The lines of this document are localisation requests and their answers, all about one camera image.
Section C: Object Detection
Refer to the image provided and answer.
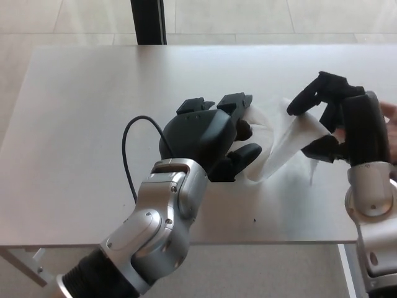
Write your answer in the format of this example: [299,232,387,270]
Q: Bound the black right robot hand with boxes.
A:
[286,71,393,166]

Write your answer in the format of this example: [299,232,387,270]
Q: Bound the person's bare hand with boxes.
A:
[381,101,397,164]

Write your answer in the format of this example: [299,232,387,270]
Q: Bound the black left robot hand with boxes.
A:
[158,92,262,184]

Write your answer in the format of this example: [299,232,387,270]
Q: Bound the white toilet paper roll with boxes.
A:
[238,97,331,187]

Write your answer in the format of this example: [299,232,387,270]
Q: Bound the white table leg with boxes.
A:
[337,243,357,298]

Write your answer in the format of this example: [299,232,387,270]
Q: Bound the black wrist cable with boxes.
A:
[121,115,175,203]

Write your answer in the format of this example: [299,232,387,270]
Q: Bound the black vertical post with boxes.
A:
[130,0,168,47]

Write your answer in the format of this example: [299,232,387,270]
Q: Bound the grey diagonal table frame leg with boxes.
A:
[0,246,51,287]

